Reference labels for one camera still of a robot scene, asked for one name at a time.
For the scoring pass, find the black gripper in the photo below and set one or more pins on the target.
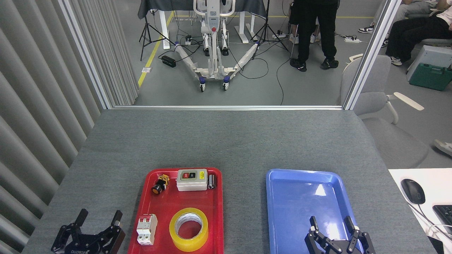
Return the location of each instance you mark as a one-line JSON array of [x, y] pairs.
[[84, 245], [333, 251]]

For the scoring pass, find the yellow tape roll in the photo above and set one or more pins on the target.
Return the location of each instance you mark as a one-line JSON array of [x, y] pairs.
[[174, 233]]

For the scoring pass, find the blue plastic tray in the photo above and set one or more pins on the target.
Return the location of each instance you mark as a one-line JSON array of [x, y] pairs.
[[293, 211]]

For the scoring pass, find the white circuit breaker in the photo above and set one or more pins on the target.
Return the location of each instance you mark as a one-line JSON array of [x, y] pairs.
[[146, 231]]

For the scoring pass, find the orange black push button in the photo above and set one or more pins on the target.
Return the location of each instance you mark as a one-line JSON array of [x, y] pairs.
[[159, 186]]

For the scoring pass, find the red plastic tray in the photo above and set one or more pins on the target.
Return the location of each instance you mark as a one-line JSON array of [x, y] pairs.
[[166, 203]]

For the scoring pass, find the black computer mouse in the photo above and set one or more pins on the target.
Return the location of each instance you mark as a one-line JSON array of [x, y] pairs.
[[412, 190]]

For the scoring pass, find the grey office chair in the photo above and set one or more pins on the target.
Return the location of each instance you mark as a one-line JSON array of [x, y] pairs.
[[388, 137]]

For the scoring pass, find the white desk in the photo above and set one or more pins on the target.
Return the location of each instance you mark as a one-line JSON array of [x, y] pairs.
[[438, 187]]

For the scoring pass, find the black keyboard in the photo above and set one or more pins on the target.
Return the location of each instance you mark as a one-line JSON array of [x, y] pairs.
[[445, 217]]

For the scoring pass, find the small black silver cylinder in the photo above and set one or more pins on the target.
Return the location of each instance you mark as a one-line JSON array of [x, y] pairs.
[[212, 181]]

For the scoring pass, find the grey pleated curtain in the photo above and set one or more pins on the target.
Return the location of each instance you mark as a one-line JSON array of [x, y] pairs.
[[35, 106]]

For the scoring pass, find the person's grey shoe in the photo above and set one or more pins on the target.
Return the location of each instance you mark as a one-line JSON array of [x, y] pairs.
[[443, 146]]

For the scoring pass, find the floor socket plate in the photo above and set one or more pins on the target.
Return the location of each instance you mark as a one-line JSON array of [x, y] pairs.
[[146, 69]]

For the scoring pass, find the black power adapter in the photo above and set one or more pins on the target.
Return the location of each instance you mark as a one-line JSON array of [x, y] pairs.
[[168, 61]]

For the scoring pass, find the green case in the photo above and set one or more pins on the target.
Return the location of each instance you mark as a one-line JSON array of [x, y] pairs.
[[430, 77]]

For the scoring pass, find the white power strip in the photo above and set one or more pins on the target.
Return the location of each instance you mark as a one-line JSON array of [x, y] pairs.
[[188, 41], [279, 35], [353, 40]]

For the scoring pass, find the person with white shoes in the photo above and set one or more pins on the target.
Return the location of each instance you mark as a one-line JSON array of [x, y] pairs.
[[293, 38]]

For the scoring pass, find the black tripod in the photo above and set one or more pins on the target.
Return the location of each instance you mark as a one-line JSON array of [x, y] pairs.
[[266, 28], [146, 31]]

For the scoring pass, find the white stand on wheels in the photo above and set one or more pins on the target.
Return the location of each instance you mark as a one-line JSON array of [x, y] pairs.
[[213, 53]]

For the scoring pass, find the standing person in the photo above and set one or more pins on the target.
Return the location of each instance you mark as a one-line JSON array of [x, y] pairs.
[[314, 24]]

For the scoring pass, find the seated person in dark trousers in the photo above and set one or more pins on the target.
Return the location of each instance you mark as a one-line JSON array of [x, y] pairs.
[[413, 33]]

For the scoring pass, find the table with dark cloth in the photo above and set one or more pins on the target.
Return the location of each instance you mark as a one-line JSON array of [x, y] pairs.
[[162, 7]]

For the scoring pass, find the seated person in grey trousers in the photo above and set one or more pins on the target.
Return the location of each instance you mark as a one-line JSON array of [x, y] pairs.
[[409, 8]]

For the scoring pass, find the grey push button switch box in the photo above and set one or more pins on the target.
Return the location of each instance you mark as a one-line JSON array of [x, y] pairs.
[[192, 184]]

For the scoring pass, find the silver rail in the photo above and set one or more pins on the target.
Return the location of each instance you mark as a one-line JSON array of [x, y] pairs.
[[226, 107]]

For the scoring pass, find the silver post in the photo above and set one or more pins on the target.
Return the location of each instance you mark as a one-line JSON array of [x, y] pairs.
[[370, 53], [86, 53]]

